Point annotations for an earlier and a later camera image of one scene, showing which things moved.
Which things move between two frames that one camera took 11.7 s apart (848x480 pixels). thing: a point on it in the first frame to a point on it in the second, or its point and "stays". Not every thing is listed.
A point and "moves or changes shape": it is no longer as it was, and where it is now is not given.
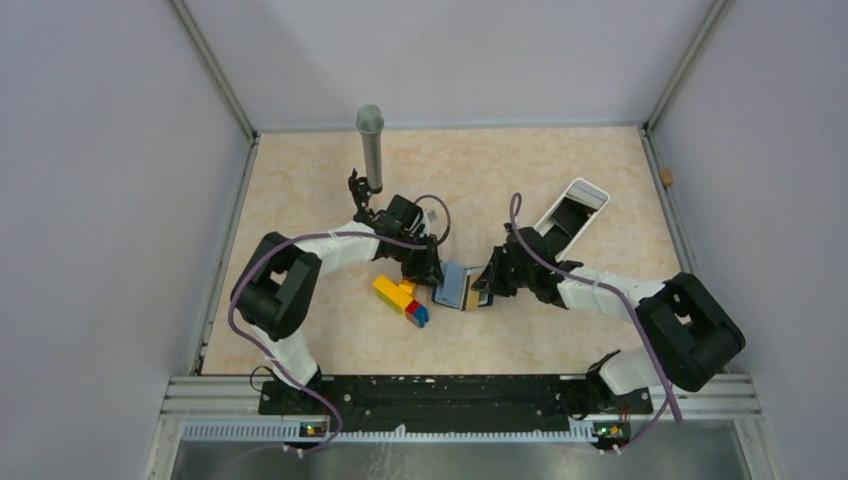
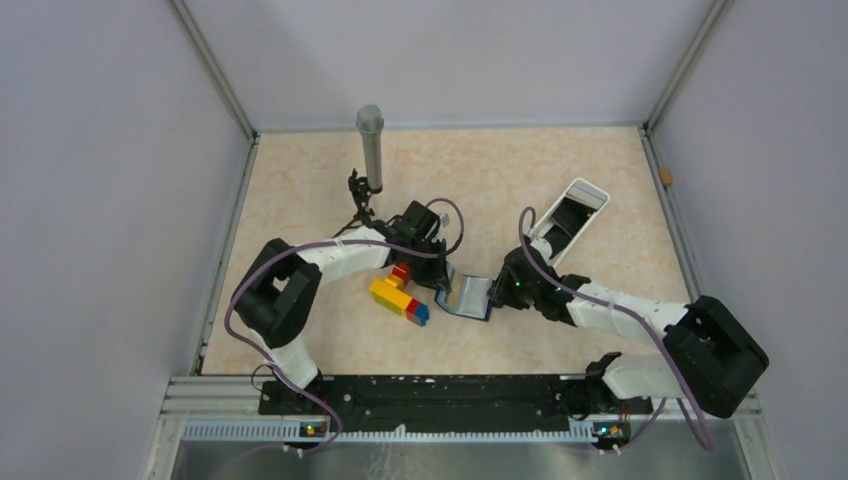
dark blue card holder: x=456 y=288 moves or changes shape
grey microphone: x=370 y=119 stays
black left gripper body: x=430 y=247 stays
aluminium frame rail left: x=218 y=71 stays
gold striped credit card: x=471 y=297 to x=454 y=295
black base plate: x=465 y=404 stays
